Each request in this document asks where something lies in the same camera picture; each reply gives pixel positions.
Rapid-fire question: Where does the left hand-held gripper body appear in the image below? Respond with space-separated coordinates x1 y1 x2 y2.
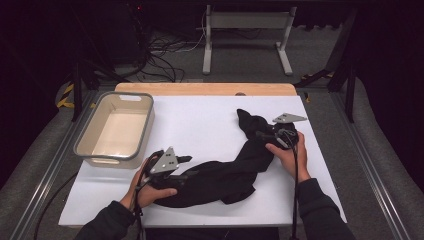
143 146 190 191

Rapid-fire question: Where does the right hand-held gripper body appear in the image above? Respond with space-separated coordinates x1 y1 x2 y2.
263 112 308 150

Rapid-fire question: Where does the black sleeveless shirt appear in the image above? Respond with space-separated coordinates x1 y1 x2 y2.
153 108 298 209

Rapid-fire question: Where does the beige plastic basket grey rim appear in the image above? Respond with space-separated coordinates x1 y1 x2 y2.
73 91 156 170

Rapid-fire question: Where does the person's right hand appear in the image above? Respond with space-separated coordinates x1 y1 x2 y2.
265 131 312 184

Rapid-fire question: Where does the person's left hand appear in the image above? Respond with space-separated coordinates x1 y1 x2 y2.
119 159 179 211

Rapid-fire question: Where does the white board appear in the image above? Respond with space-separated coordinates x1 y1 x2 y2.
58 95 348 228

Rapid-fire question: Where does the yellow black floor tape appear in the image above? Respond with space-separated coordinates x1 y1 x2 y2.
55 83 76 110
299 70 335 83

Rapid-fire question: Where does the black metal stand with legs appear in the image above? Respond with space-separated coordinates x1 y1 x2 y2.
293 6 361 124

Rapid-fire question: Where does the black equipment case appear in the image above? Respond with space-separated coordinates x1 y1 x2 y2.
99 3 144 66

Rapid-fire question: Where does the right hand-held gripper cable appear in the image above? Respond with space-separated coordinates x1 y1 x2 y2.
288 132 302 240

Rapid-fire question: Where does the black metal stand post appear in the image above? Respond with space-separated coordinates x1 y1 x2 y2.
72 61 84 123

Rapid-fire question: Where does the tangle of black floor cables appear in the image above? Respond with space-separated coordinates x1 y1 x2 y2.
131 31 188 84

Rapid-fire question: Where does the aluminium rail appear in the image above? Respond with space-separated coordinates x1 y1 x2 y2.
331 91 413 240
9 89 101 240

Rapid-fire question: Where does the white metal stand frame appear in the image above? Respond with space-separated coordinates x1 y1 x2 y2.
202 4 298 76

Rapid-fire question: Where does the thick black floor cable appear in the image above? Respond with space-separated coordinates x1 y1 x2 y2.
33 171 79 240

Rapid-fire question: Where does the thin white cable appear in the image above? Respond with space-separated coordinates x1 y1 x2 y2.
151 11 208 54

